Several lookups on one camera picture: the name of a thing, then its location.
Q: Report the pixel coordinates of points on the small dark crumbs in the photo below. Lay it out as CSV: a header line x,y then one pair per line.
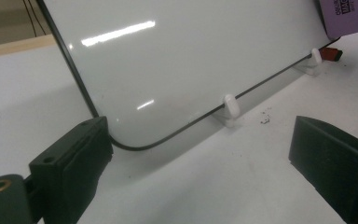
x,y
265,119

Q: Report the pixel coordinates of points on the white whiteboard stand clip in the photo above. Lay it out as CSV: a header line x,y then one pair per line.
x,y
232,107
315,59

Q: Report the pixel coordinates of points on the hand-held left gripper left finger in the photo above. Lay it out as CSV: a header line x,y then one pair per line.
x,y
71,161

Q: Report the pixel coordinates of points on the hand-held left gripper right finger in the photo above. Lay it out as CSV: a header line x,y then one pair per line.
x,y
338,168

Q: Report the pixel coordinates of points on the white whiteboard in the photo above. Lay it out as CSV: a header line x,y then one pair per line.
x,y
183,62

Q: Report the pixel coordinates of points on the purple and black eraser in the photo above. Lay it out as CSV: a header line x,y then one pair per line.
x,y
348,17

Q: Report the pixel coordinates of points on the red and black marker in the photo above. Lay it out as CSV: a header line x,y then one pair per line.
x,y
331,54

